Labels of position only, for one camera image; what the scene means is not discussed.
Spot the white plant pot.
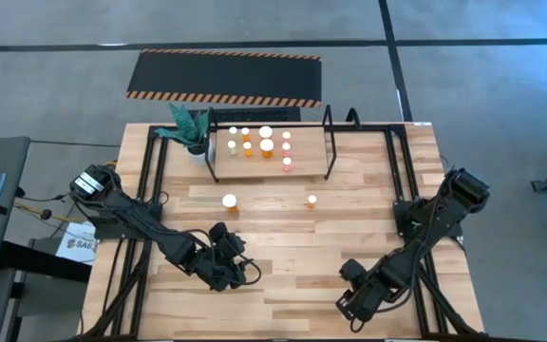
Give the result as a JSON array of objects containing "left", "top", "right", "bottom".
[{"left": 186, "top": 136, "right": 215, "bottom": 166}]

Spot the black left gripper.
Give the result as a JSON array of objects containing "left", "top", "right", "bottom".
[{"left": 189, "top": 221, "right": 249, "bottom": 293}]

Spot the black furniture panel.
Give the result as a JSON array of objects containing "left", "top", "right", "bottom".
[{"left": 0, "top": 239, "right": 93, "bottom": 286}]

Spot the white printed paper sheet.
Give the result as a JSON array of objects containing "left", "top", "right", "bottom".
[{"left": 54, "top": 220, "right": 99, "bottom": 266}]

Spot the black flat box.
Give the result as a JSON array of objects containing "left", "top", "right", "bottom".
[{"left": 214, "top": 106, "right": 302, "bottom": 124}]

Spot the green snake plant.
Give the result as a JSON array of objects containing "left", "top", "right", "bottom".
[{"left": 154, "top": 103, "right": 212, "bottom": 146}]

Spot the black hazard-striped floor mat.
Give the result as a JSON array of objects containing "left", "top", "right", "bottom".
[{"left": 124, "top": 47, "right": 324, "bottom": 109}]

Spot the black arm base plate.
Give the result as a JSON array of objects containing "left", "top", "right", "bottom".
[
  {"left": 393, "top": 199, "right": 464, "bottom": 238},
  {"left": 87, "top": 203, "right": 163, "bottom": 240}
]

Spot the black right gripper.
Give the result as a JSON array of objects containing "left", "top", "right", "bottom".
[{"left": 335, "top": 258, "right": 394, "bottom": 324}]

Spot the wooden shelf black metal frame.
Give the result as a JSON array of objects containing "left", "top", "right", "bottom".
[{"left": 205, "top": 104, "right": 338, "bottom": 184}]

